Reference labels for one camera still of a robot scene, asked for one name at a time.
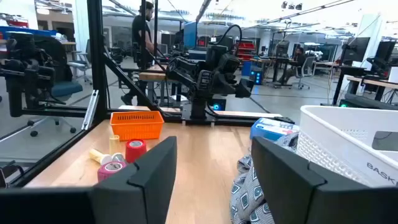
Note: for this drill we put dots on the blue upright panel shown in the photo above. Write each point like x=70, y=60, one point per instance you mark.
x=190, y=34

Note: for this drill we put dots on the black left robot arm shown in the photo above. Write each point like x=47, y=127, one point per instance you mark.
x=199, y=105

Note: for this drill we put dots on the blue bin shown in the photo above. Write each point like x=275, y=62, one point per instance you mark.
x=246, y=68

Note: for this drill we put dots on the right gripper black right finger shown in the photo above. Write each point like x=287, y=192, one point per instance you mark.
x=295, y=193

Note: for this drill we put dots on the red bandage roll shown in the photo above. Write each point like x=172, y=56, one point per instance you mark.
x=135, y=152

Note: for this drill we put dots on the blue cardboard supply box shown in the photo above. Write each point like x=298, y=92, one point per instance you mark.
x=267, y=130

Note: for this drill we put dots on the silver aluminium frame bracket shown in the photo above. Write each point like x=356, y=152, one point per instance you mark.
x=90, y=110

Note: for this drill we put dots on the black computer monitor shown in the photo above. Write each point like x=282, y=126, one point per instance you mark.
x=385, y=51
x=357, y=48

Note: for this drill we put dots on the pink bandage roll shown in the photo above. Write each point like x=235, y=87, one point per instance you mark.
x=107, y=172

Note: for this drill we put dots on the yellow small bottle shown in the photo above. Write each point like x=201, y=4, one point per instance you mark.
x=98, y=156

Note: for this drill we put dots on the grey patterned cloth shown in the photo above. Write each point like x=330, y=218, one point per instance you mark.
x=245, y=199

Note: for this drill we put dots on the black box with green light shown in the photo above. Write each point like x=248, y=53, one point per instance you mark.
x=367, y=102

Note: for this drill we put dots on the black box with blue light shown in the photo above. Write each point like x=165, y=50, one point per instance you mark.
x=218, y=104

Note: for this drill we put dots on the black background robot arm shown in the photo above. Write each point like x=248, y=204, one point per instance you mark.
x=28, y=71

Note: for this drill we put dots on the computer tower with blue lights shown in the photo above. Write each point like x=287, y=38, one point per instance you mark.
x=256, y=77

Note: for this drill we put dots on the wooden background table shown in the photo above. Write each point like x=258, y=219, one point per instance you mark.
x=152, y=76

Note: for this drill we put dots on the white plastic laundry basket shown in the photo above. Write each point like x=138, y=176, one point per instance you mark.
x=335, y=146

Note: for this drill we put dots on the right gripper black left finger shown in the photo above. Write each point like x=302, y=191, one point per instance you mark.
x=146, y=186

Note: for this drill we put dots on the yellow bandage roll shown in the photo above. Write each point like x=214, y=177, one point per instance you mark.
x=114, y=146

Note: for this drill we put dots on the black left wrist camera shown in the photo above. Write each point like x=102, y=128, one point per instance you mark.
x=230, y=63

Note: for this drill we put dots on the black metal table frame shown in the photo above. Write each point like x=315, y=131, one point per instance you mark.
x=96, y=62

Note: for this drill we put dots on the red storage shelves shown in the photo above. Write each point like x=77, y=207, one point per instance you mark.
x=246, y=51

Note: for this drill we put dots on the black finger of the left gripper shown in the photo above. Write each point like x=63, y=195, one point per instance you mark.
x=245, y=88

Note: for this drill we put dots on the blue white striped cabinet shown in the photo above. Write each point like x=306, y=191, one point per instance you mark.
x=197, y=53

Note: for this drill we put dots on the person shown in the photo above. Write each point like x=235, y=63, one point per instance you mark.
x=299, y=57
x=138, y=31

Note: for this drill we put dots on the grey office chair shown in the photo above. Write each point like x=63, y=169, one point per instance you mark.
x=79, y=63
x=306, y=68

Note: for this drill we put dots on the orange plastic basket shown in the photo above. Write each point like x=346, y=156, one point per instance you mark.
x=136, y=127

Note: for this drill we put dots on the small white tape roll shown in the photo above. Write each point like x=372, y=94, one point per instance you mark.
x=118, y=157

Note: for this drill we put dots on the blue seat office chair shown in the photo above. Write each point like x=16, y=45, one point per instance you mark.
x=65, y=88

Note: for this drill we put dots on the wooden top desk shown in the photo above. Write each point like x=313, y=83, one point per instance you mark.
x=373, y=82

